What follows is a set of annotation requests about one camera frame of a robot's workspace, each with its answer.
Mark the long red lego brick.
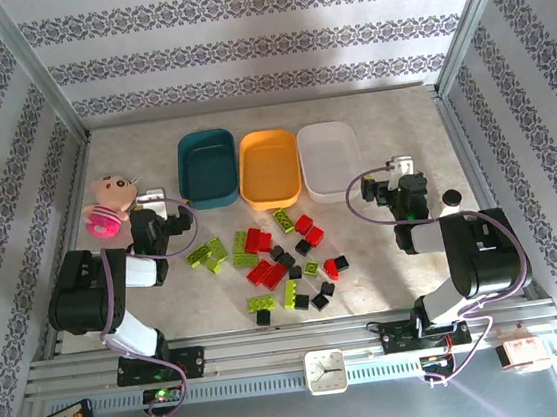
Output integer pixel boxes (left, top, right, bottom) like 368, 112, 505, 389
260, 261, 292, 292
244, 258, 274, 287

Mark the white bottle with black cap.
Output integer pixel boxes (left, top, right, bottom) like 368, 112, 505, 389
439, 188, 466, 220

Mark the pink plush doll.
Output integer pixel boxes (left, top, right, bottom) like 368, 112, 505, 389
78, 171, 142, 241

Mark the teal plastic container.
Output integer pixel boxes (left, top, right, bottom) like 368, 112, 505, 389
172, 126, 244, 213

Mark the white plastic container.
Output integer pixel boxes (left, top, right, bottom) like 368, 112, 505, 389
293, 118, 365, 207

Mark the orange plastic container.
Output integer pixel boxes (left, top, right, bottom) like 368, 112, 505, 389
233, 126, 305, 215

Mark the controller board with LEDs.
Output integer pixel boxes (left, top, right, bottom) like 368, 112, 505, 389
141, 384, 184, 407

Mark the pink and white box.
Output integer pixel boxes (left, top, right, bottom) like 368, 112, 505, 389
492, 321, 555, 377

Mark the white square clock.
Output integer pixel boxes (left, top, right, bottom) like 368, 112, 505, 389
301, 347, 351, 398

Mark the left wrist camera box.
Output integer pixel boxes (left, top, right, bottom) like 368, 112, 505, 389
133, 185, 169, 221

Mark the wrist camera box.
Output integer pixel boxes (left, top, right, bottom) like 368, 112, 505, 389
133, 185, 169, 221
386, 154, 418, 188

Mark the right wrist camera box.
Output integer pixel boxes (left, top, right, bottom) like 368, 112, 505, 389
386, 154, 418, 188

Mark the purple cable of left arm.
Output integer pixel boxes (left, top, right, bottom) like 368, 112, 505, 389
85, 193, 222, 417

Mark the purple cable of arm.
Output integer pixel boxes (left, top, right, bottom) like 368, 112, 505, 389
85, 193, 222, 417
343, 150, 545, 393

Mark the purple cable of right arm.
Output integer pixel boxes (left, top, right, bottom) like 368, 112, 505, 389
343, 150, 545, 393

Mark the aluminium side rail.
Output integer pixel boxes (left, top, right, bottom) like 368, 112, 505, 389
18, 131, 118, 360
430, 82, 546, 310

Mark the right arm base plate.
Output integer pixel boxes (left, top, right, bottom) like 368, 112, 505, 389
379, 315, 474, 357

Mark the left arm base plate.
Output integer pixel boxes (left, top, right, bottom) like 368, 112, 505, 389
113, 345, 209, 388

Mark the small wired connector board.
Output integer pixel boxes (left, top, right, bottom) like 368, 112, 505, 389
418, 352, 457, 375

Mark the aluminium mounting rail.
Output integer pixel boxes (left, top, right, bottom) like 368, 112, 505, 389
21, 295, 557, 404

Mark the slotted grey cable duct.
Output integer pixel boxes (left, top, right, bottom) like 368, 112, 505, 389
85, 356, 429, 415

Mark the aluminium frame post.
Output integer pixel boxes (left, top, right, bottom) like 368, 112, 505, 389
423, 0, 532, 99
0, 0, 94, 151

